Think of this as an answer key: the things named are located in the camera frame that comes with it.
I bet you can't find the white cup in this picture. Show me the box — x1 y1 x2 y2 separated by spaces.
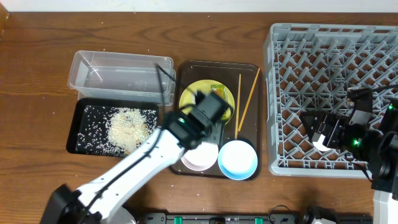
312 134 331 152

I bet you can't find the orange green snack wrapper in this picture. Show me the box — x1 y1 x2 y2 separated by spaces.
211 84 228 101

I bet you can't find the yellow plate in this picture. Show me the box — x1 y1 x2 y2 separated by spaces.
178 79 236 125

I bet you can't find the pink bowl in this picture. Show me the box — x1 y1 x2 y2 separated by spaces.
181 142 219 171

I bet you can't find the light blue bowl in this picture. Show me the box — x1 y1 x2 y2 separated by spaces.
218 140 258 180

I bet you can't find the wooden chopstick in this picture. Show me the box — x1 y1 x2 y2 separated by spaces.
238 67 261 132
234 74 241 140

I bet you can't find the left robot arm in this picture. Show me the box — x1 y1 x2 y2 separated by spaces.
40 92 233 223

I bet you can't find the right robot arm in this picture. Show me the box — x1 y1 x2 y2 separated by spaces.
299 91 397 223

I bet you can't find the grey plastic dishwasher rack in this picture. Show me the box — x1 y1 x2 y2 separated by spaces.
263 23 397 179

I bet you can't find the clear plastic waste bin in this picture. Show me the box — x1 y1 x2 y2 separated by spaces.
68 50 176 106

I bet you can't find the dark brown serving tray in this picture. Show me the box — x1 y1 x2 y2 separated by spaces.
175 60 262 180

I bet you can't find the black tray with rice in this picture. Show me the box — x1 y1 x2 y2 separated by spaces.
66 98 159 157

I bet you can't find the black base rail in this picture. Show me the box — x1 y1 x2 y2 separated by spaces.
137 213 373 224

